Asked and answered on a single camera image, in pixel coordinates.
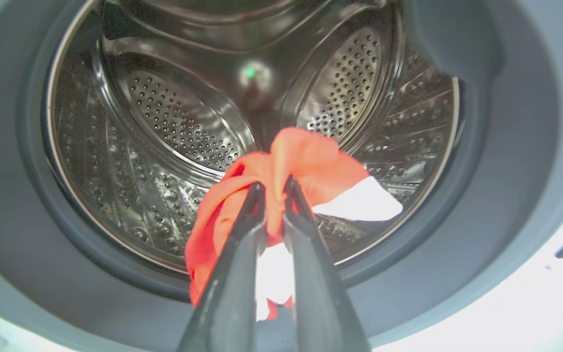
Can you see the grey rubber door gasket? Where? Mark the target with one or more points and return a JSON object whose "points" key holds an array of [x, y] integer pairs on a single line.
{"points": [[501, 146]]}

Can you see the red and white garment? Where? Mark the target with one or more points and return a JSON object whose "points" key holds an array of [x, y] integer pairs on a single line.
{"points": [[311, 166]]}

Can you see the steel washing machine drum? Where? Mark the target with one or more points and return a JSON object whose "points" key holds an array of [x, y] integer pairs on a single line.
{"points": [[174, 122]]}

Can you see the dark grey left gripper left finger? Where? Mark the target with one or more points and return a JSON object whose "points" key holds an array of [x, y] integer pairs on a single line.
{"points": [[227, 293]]}

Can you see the white washing machine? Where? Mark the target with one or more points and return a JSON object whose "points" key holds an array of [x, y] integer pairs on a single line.
{"points": [[506, 274]]}

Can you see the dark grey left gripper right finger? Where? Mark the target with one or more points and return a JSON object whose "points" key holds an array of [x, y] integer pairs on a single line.
{"points": [[320, 298]]}

